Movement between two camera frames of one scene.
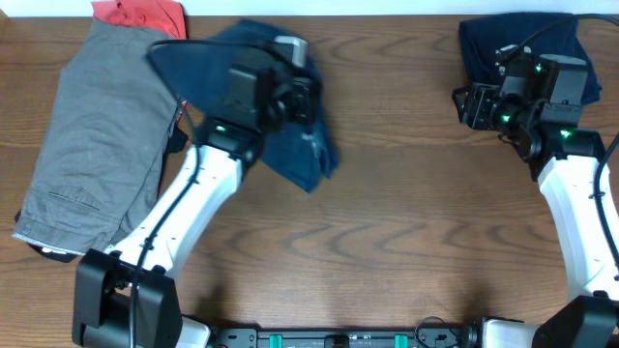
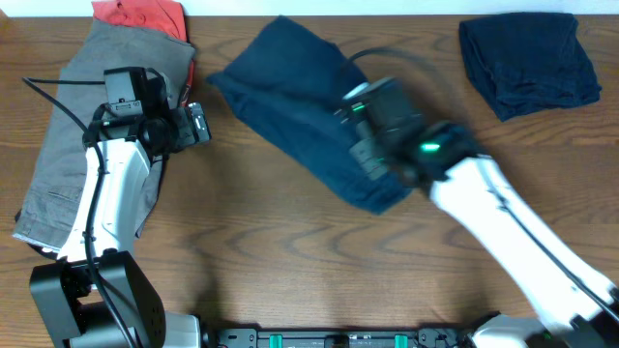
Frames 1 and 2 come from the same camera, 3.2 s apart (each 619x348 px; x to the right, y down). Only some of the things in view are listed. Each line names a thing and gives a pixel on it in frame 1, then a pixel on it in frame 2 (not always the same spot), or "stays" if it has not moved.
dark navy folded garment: (481, 36) stays
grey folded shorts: (99, 167) stays
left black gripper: (309, 99) -> (188, 137)
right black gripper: (476, 114) -> (364, 149)
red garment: (164, 16) stays
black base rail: (345, 337) stays
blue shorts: (198, 72) -> (289, 82)
